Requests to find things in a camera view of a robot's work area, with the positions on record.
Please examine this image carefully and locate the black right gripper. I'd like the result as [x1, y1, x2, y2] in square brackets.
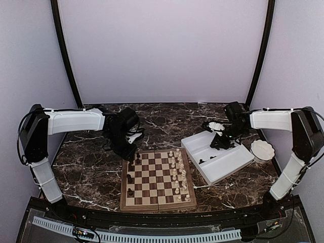
[211, 123, 248, 150]

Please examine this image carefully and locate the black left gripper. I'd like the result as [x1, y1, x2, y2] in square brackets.
[106, 129, 138, 162]

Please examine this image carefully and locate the white divided plastic tray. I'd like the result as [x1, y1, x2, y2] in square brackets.
[181, 131, 254, 186]

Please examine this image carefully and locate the dark chess knight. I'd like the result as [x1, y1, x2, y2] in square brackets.
[128, 164, 134, 172]

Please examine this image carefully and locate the dark chess king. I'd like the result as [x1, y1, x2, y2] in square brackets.
[127, 174, 133, 184]

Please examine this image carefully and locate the dark chess queen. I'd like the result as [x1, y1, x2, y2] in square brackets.
[127, 188, 134, 197]

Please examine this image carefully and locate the wooden chess board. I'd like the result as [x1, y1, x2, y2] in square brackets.
[120, 148, 197, 212]

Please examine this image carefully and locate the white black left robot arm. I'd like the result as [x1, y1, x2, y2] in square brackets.
[16, 104, 144, 221]

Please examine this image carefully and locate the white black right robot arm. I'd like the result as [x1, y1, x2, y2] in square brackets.
[201, 101, 323, 220]

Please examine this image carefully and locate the pile of dark chess pieces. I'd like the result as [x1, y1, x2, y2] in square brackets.
[198, 156, 216, 165]

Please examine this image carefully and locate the white chess piece row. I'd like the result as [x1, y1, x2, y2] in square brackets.
[164, 148, 193, 204]

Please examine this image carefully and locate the white scalloped bowl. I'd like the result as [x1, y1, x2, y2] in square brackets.
[250, 140, 275, 164]

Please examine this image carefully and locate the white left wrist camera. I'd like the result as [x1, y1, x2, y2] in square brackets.
[126, 132, 144, 144]

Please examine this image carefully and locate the black front rail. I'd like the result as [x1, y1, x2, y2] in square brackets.
[27, 197, 296, 229]

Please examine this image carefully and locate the white slotted cable duct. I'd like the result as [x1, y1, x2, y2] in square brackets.
[31, 216, 241, 242]

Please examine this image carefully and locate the right black frame post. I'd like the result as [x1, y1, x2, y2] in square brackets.
[245, 0, 275, 108]

